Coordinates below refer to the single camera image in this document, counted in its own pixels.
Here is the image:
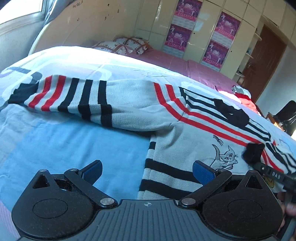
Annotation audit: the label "brown wooden door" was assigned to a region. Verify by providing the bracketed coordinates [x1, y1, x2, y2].
[242, 25, 287, 102]

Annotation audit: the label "grey window curtain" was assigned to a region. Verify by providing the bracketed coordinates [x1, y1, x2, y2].
[43, 0, 75, 26]

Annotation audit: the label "lower left purple poster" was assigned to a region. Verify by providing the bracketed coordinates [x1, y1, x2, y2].
[162, 24, 192, 58]

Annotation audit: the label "cream glossy wardrobe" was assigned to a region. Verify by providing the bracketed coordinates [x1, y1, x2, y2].
[134, 1, 295, 78]

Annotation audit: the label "lower right purple poster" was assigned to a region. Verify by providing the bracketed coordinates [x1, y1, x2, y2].
[201, 40, 229, 72]

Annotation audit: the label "black chair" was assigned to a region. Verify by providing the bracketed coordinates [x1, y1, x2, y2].
[273, 100, 296, 136]

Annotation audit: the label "beige round headboard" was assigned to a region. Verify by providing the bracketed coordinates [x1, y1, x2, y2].
[29, 1, 142, 54]

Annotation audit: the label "striped knit cat sweater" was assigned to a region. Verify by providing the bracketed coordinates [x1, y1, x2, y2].
[8, 75, 295, 199]

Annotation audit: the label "upper right purple poster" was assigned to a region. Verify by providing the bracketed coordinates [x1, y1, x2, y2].
[211, 12, 241, 49]

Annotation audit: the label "patterned pillow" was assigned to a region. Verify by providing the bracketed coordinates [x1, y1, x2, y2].
[92, 41, 133, 56]
[114, 37, 151, 55]

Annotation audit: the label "far patterned pillow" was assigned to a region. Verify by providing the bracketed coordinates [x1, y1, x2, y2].
[114, 37, 151, 55]

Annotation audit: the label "person's right hand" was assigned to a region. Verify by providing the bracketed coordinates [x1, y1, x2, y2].
[277, 192, 296, 230]

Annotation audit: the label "purple poster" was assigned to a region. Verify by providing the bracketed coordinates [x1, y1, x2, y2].
[162, 24, 192, 58]
[211, 12, 241, 49]
[201, 40, 229, 72]
[171, 0, 203, 30]

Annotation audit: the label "near patterned pillow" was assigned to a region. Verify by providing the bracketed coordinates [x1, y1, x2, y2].
[92, 41, 133, 56]

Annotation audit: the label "pink checked bed sheet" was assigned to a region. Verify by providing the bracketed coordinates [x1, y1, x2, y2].
[128, 49, 237, 93]

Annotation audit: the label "upper left purple poster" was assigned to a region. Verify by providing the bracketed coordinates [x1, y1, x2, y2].
[171, 0, 203, 30]

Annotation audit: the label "red and white clothes pile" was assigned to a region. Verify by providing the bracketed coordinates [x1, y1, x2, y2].
[216, 85, 262, 116]

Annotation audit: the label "corner wall shelves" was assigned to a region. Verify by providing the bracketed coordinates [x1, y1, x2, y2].
[233, 21, 263, 85]

